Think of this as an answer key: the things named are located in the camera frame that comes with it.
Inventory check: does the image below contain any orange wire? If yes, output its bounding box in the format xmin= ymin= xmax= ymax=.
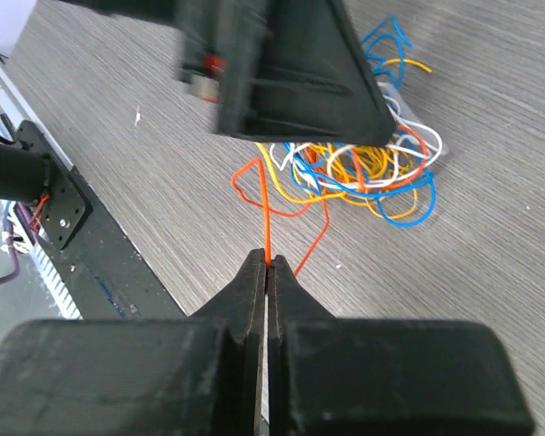
xmin=230 ymin=158 xmax=331 ymax=277

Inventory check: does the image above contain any blue wires bundle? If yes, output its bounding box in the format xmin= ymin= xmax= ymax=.
xmin=292 ymin=15 xmax=437 ymax=228

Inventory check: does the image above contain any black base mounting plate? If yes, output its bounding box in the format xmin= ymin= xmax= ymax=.
xmin=17 ymin=121 xmax=184 ymax=319

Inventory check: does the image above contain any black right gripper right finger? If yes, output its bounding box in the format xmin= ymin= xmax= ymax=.
xmin=268 ymin=257 xmax=535 ymax=435

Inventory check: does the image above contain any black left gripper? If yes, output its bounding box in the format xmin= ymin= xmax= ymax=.
xmin=178 ymin=1 xmax=396 ymax=146

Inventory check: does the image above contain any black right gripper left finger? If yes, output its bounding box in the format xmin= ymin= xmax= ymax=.
xmin=0 ymin=250 xmax=267 ymax=435

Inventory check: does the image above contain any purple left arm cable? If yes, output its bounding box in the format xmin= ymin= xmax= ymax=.
xmin=0 ymin=203 xmax=33 ymax=292

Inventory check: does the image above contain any white slotted cable duct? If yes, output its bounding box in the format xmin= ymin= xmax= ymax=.
xmin=30 ymin=244 xmax=82 ymax=320

